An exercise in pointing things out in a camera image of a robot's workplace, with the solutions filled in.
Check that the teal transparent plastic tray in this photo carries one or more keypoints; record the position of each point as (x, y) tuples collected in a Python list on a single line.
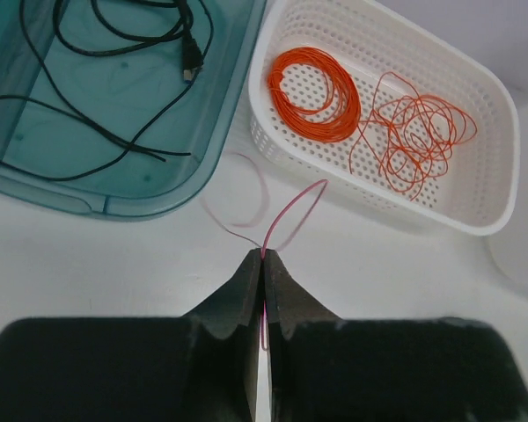
[(118, 110)]

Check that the white perforated plastic basket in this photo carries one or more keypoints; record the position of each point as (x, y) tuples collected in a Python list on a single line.
[(388, 56)]

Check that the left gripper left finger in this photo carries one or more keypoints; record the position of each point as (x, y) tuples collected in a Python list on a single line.
[(223, 379)]

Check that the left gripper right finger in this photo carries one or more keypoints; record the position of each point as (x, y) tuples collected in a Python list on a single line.
[(293, 315)]

